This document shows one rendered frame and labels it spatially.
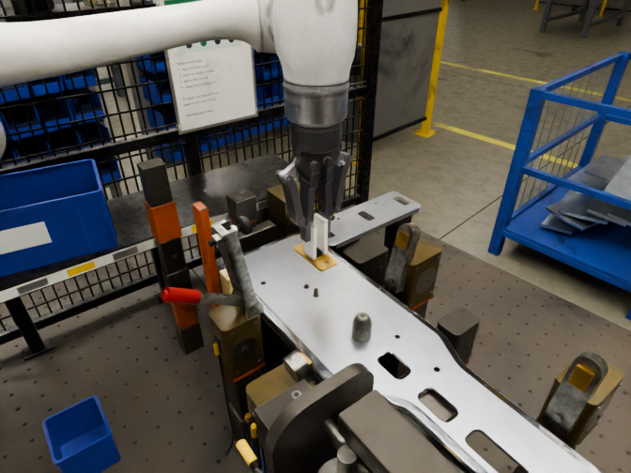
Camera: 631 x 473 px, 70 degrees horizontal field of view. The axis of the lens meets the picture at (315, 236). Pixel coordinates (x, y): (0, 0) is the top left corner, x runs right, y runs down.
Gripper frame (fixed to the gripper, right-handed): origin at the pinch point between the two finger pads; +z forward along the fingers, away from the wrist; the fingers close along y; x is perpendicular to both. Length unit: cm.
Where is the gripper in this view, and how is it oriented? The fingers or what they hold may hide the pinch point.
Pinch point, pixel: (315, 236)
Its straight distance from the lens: 75.7
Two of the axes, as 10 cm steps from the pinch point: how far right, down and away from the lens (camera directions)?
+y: -8.0, 3.3, -5.0
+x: 6.0, 4.5, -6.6
